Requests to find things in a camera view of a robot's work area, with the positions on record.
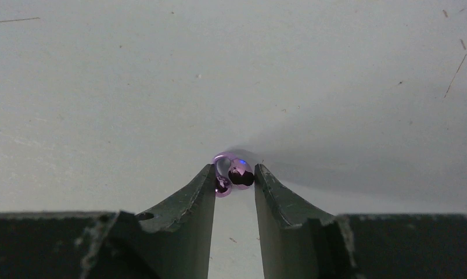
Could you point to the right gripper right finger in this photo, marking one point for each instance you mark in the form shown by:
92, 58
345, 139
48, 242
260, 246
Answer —
298, 239

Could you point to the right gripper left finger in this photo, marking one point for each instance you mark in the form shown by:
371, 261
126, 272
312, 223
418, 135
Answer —
172, 239

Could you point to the purple earbud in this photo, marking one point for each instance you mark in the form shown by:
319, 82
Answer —
231, 171

